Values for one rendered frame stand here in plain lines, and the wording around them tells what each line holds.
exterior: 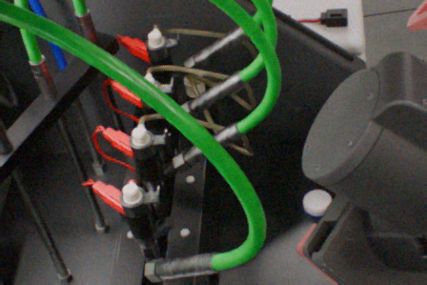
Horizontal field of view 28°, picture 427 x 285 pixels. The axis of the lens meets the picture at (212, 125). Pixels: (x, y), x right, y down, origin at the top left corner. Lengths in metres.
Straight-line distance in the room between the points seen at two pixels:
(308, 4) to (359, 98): 0.89
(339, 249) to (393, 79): 0.14
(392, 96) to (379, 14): 2.41
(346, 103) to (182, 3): 0.73
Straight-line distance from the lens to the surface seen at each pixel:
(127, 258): 1.01
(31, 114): 1.02
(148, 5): 1.12
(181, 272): 0.79
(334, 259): 0.48
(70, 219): 1.26
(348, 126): 0.38
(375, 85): 0.38
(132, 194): 0.88
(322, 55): 1.16
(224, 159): 0.63
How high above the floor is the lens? 1.79
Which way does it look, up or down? 46 degrees down
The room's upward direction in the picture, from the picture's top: 12 degrees counter-clockwise
